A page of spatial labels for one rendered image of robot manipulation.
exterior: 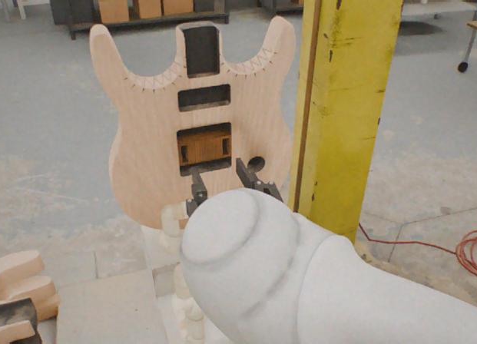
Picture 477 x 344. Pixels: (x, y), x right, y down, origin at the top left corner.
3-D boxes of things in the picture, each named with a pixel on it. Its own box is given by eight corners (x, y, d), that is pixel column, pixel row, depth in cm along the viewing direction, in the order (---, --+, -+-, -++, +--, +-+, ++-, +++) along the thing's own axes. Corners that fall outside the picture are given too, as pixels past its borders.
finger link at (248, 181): (250, 181, 72) (254, 180, 72) (235, 157, 77) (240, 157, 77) (250, 196, 73) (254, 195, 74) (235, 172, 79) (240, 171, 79)
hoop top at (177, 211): (257, 194, 94) (257, 182, 92) (263, 204, 91) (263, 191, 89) (160, 216, 88) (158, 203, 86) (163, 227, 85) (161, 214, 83)
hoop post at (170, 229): (179, 242, 93) (175, 206, 88) (183, 253, 91) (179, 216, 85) (163, 246, 93) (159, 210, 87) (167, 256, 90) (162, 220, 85)
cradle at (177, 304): (185, 296, 92) (184, 286, 90) (201, 344, 83) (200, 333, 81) (169, 301, 91) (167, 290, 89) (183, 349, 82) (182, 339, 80)
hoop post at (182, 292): (190, 296, 92) (187, 264, 87) (195, 309, 90) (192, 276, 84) (175, 301, 91) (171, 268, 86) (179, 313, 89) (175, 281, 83)
